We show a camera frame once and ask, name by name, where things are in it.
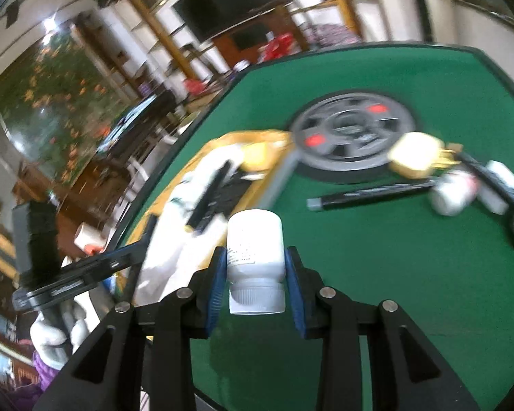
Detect black marker purple cap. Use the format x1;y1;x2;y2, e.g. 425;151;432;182
186;161;232;231

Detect plain white bottle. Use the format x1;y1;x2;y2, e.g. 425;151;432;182
227;209;286;315

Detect black marker yellow caps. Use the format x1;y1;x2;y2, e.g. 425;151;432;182
455;151;514;212

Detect black plastic holder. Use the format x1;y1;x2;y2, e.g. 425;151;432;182
207;170;252;217

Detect yellow tape roll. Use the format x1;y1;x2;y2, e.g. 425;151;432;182
240;142;283;173

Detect purple sleeve forearm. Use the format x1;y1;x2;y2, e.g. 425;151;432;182
7;351;65;411

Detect white gloved left hand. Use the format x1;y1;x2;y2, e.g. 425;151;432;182
29;300;90;370

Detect white tray yellow tape edge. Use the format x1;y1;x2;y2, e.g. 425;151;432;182
128;130;298;306

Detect small white bottle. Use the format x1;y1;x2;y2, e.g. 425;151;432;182
429;168;479;216

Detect round grey table control panel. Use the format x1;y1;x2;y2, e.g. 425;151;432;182
288;90;420;185

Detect red plastic bag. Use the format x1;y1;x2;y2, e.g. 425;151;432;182
257;32;300;63

